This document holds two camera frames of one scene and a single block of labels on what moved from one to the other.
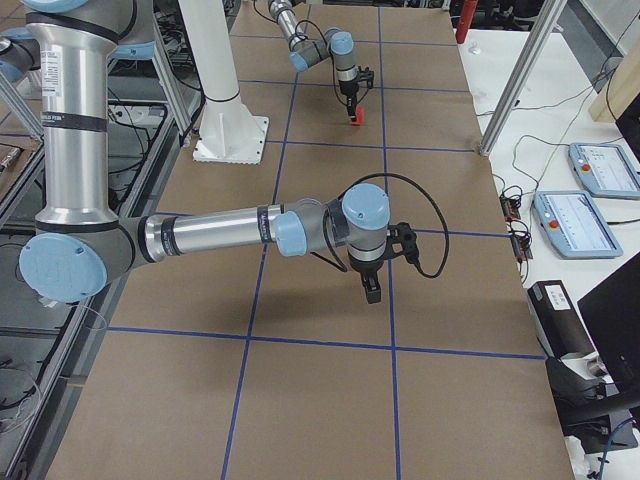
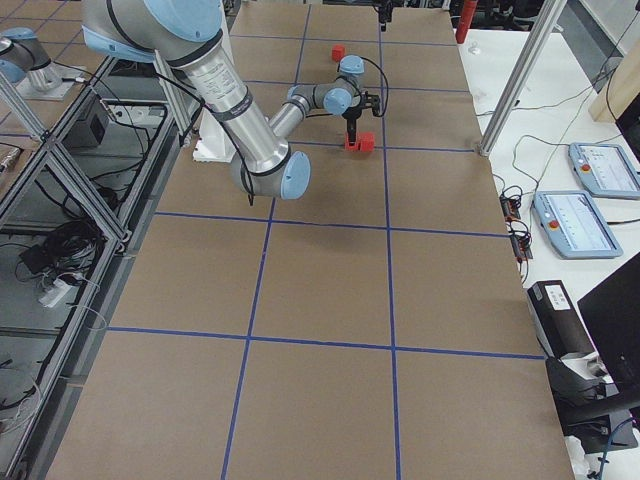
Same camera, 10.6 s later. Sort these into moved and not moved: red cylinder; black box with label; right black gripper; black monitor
Moved: right black gripper
Not moved: black box with label; red cylinder; black monitor
